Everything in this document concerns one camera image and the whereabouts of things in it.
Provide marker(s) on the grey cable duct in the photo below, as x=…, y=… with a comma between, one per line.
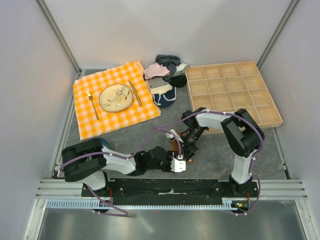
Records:
x=94, y=204

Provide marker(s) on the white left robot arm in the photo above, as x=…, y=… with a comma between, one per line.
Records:
x=88, y=161

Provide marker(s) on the white grey underwear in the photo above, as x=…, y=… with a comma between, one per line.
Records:
x=181, y=69

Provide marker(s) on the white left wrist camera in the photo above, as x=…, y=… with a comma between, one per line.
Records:
x=177, y=164

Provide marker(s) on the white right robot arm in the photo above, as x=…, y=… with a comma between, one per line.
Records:
x=243, y=135

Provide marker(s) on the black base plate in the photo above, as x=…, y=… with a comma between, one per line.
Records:
x=175, y=191

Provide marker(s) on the beige floral plate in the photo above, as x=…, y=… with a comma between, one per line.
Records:
x=116, y=98

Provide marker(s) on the navy blue underwear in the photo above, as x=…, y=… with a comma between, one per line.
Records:
x=166, y=99

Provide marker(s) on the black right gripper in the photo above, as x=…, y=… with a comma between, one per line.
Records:
x=190, y=152

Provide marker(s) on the gold fork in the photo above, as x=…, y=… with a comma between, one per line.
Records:
x=90, y=97

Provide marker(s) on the grey beige underwear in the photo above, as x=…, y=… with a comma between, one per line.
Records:
x=159, y=86

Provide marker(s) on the pink underwear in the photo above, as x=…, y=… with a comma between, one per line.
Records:
x=155, y=70

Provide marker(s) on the wooden compartment tray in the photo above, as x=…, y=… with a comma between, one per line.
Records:
x=228, y=87

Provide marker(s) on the blue bowl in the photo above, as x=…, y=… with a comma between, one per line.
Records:
x=104, y=142

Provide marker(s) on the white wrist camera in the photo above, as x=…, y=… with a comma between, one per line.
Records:
x=177, y=164
x=172, y=134

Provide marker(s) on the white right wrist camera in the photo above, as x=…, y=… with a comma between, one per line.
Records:
x=172, y=134

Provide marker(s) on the black underwear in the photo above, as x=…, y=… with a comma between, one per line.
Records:
x=178, y=81

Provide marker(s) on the striped dark underwear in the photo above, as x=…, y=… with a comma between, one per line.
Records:
x=169, y=61

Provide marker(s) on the brown underwear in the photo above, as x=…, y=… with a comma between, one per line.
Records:
x=174, y=144

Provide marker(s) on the gold knife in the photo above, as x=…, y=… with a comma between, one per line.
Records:
x=135, y=93

